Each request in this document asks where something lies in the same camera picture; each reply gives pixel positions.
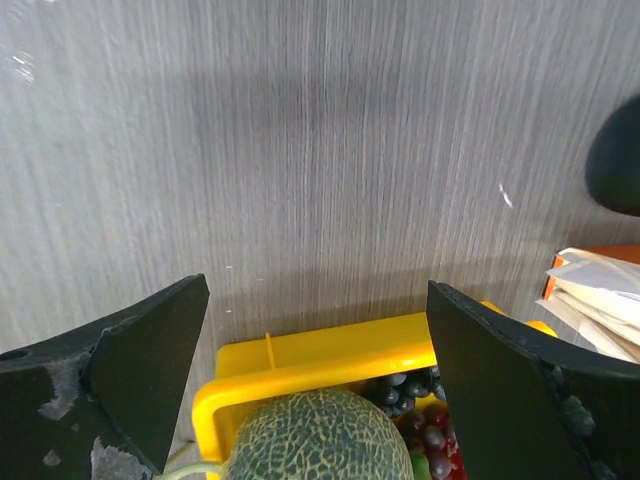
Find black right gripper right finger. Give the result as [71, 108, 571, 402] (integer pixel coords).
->
[426, 281, 639, 479]

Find stack of paper filters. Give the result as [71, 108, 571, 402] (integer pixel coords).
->
[538, 245, 639, 363]

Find dark purple grape bunch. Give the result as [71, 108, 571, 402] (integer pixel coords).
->
[364, 365, 447, 419]

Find green netted melon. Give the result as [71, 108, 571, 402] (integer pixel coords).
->
[222, 388, 414, 479]

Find yellow plastic fruit tray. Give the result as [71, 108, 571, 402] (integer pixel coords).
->
[192, 300, 559, 480]

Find red grape bunch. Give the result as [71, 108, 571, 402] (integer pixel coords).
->
[396, 401, 467, 480]

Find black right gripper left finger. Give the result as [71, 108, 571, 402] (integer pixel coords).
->
[1, 274, 209, 479]

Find black base glass carafe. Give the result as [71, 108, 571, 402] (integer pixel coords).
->
[585, 95, 639, 217]

